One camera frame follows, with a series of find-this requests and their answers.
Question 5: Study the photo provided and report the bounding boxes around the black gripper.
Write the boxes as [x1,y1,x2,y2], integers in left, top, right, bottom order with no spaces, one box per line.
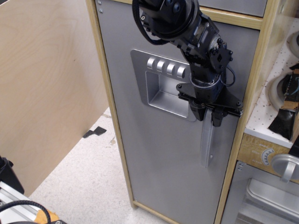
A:
[176,80,243,127]

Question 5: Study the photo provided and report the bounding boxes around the silver fridge door handle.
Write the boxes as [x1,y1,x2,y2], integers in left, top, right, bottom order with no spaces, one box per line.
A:
[199,109,214,168]

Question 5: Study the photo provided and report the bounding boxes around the grey fridge door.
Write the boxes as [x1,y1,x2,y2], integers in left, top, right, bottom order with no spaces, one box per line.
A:
[93,0,267,224]

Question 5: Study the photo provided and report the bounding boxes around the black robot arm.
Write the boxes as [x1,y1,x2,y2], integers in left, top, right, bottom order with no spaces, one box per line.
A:
[132,0,243,127]

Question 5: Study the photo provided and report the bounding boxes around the silver ice dispenser panel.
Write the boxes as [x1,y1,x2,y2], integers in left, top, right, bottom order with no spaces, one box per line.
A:
[130,49,196,122]

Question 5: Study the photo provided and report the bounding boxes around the white sink basin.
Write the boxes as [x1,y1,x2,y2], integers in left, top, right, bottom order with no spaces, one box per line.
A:
[266,32,299,112]

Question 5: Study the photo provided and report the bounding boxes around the wooden toy kitchen cabinet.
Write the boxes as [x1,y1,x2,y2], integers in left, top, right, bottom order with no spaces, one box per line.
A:
[86,0,299,224]

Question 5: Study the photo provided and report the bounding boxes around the silver oven knob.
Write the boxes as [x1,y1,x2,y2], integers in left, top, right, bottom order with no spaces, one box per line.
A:
[271,154,299,183]

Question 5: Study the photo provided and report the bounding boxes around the grey oven door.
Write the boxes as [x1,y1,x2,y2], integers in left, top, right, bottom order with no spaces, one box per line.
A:
[221,161,299,224]

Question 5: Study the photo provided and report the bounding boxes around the black tape on floor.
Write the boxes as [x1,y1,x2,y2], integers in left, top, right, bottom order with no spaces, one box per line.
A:
[83,126,107,139]

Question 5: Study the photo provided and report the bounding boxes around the grey upper freezer door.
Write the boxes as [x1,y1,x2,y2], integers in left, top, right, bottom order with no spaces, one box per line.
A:
[199,0,267,17]

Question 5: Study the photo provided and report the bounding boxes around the orange tape piece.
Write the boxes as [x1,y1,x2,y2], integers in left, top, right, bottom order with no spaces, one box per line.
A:
[34,210,60,224]

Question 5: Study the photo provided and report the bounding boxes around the silver oven door handle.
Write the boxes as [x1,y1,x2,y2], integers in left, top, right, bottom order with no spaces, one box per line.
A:
[246,179,299,221]

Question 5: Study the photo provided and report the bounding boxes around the aluminium frame rail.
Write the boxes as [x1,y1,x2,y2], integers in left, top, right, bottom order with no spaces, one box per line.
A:
[0,181,40,222]

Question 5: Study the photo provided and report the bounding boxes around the black braided cable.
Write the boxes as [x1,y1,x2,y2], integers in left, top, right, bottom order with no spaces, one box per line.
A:
[0,200,52,224]

